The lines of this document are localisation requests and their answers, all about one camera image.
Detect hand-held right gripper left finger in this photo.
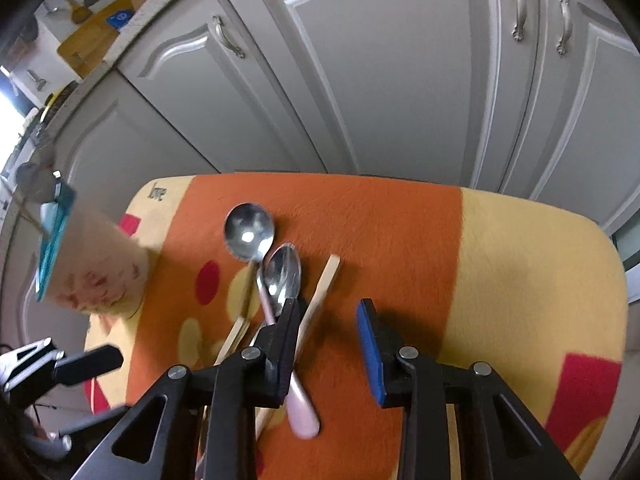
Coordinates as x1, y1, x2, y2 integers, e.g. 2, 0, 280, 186
70, 297, 302, 480

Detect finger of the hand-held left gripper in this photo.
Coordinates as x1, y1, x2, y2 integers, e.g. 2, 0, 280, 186
52, 344, 124, 387

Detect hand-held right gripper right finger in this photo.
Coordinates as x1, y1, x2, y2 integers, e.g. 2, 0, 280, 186
356, 298, 583, 480

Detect wooden chopstick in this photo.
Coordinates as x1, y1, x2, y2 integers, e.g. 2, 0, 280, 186
214, 260, 257, 367
9, 192, 48, 236
254, 254, 342, 443
222, 316, 252, 363

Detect teal rimmed utensil holder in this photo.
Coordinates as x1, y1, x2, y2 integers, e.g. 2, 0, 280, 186
36, 182, 151, 317

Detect pink handled metal spoon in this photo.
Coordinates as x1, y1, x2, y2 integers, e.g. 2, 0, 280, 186
223, 202, 321, 439

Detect orange yellow printed blanket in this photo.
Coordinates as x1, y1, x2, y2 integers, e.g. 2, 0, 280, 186
82, 172, 628, 480

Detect white cabinet door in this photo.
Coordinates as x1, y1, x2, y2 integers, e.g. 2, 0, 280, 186
116, 0, 361, 177
527, 0, 640, 236
212, 0, 543, 192
47, 67, 223, 191

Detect wooden cutting board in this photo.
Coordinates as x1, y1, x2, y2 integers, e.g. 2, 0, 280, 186
56, 0, 137, 80

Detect metal cabinet handle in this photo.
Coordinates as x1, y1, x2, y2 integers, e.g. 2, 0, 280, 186
555, 0, 573, 56
211, 14, 247, 59
508, 0, 530, 42

